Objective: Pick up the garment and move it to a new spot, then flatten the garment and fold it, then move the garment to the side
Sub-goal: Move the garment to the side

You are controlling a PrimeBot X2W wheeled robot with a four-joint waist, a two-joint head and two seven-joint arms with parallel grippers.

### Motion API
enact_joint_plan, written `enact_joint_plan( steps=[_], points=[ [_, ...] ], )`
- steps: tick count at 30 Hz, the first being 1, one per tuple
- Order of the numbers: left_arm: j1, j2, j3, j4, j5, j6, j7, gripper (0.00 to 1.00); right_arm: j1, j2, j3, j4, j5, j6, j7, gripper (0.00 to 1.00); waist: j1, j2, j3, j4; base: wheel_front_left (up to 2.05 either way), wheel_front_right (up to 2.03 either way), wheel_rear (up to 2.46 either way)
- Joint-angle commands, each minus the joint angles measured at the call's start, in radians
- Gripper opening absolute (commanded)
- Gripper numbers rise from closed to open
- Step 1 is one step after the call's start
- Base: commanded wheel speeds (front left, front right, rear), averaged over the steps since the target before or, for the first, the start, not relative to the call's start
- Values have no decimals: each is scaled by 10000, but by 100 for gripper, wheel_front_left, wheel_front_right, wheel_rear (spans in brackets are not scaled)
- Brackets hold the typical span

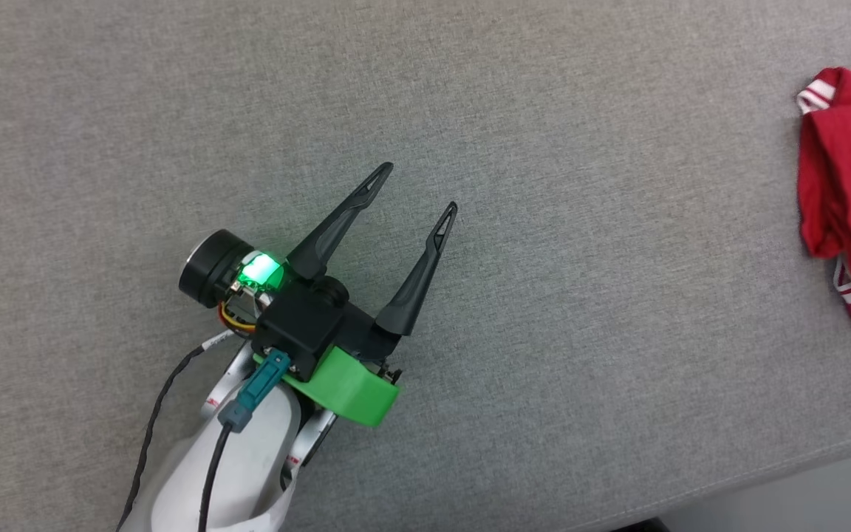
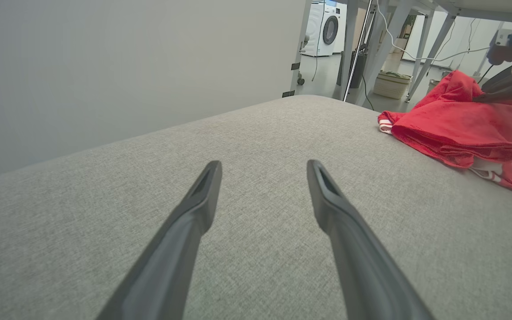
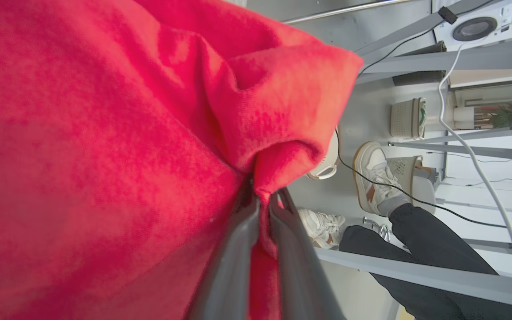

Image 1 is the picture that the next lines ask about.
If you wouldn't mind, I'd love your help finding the thin black cable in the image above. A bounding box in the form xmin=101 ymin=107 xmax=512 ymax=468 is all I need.
xmin=115 ymin=344 xmax=211 ymax=532

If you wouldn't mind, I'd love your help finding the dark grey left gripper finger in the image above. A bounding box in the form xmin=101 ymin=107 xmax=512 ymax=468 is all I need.
xmin=289 ymin=163 xmax=394 ymax=280
xmin=375 ymin=202 xmax=458 ymax=337

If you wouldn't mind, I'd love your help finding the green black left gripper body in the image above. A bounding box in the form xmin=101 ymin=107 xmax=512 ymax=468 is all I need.
xmin=178 ymin=229 xmax=403 ymax=428

